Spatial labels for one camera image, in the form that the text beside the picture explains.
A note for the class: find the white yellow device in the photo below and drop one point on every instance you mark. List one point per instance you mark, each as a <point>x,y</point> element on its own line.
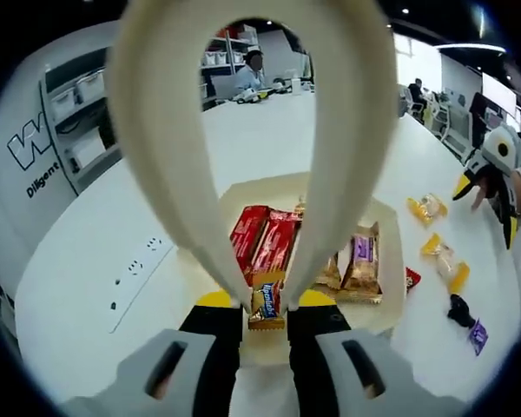
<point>249,97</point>

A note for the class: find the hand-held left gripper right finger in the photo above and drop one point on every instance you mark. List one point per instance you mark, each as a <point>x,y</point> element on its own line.
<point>317,347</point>

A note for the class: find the yellow food packet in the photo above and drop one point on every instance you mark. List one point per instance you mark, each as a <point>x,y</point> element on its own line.
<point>427,209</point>
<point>445,260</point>

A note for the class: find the white food tongs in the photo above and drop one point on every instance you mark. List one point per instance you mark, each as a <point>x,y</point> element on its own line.
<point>156,152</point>

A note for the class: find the ceiling light strip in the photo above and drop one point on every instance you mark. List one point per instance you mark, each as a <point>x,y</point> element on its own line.
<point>473,47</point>

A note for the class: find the black backpack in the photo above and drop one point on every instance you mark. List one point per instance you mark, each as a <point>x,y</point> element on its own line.
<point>108,130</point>

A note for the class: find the table socket panel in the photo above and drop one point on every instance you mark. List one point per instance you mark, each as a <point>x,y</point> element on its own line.
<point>141,278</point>

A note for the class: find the shelved white storage bins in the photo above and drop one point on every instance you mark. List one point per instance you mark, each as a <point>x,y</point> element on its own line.
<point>89,82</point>

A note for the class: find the person's right hand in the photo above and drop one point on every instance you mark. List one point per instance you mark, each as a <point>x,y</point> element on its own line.
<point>482,197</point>

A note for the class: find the cream hexagonal container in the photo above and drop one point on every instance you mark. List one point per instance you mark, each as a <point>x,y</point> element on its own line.
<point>391,269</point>

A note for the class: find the white cardboard box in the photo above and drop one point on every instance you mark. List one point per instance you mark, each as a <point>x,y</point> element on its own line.
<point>84,152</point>

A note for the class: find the black food packet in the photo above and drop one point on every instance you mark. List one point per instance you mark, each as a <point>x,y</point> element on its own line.
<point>460,310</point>

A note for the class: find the gold food packet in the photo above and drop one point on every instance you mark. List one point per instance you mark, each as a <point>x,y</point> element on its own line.
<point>267,304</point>

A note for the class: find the bright white screen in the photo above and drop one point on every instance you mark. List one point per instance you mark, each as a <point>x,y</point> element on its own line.
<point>499,91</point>

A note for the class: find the small red food packet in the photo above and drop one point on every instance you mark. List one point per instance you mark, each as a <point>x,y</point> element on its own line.
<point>412,278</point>

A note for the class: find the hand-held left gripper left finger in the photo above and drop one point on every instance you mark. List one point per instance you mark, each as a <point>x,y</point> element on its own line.
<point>208,347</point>

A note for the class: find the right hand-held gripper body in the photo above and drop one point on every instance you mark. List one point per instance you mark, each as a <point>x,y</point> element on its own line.
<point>499,152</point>

